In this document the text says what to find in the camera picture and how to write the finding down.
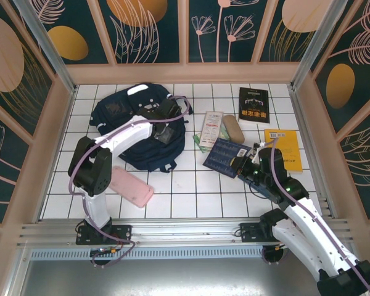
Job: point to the black book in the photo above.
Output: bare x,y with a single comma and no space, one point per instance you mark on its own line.
253,105

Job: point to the aluminium side rail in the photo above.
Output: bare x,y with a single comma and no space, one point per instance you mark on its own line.
302,123

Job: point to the small circuit board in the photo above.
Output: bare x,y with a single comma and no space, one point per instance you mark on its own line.
106,251

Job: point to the tan glasses case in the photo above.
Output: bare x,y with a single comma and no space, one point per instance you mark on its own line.
232,128

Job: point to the pink pencil case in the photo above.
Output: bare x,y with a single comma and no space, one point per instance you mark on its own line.
132,188

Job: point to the blue patterned book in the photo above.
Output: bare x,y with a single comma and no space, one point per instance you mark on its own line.
222,154

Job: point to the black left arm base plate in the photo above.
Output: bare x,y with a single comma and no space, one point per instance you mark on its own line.
120,234

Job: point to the white red stationery pack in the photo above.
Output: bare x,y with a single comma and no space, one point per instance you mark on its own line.
211,129

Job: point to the navy blue backpack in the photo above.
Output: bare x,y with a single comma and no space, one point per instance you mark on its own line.
172,154

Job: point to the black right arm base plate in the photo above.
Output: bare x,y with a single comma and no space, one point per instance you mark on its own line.
249,232

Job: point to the aluminium frame post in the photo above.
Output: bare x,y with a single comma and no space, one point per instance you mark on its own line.
314,46
49,52

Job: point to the yellow book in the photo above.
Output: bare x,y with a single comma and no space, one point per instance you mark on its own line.
291,148

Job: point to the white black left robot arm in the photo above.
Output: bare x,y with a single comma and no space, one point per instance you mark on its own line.
123,135

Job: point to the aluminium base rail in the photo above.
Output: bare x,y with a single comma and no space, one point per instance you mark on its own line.
185,229

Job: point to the pale green notebook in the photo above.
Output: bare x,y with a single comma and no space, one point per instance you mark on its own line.
198,142

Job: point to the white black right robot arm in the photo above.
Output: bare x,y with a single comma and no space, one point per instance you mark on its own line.
305,216

